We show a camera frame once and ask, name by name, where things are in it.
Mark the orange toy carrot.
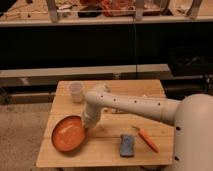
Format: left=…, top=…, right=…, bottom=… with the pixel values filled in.
left=133, top=126, right=159, bottom=153

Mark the wooden table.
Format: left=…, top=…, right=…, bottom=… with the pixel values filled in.
left=36, top=81, right=173, bottom=168

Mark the white plastic cup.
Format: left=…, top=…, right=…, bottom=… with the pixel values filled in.
left=69, top=81, right=84, bottom=103

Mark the blue sponge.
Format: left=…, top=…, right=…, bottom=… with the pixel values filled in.
left=119, top=134, right=134, bottom=157

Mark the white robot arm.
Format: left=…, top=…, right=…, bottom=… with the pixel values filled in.
left=82, top=84, right=213, bottom=171

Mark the grey metal shelf rail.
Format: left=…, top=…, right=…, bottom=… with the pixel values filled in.
left=0, top=64, right=172, bottom=87

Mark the red cloth on shelf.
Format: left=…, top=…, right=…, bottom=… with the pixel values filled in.
left=101, top=0, right=135, bottom=17

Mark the orange ceramic bowl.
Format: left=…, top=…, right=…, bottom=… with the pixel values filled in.
left=51, top=116, right=86, bottom=152

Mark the black vertical cable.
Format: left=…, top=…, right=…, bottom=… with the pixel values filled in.
left=132, top=16, right=139, bottom=80

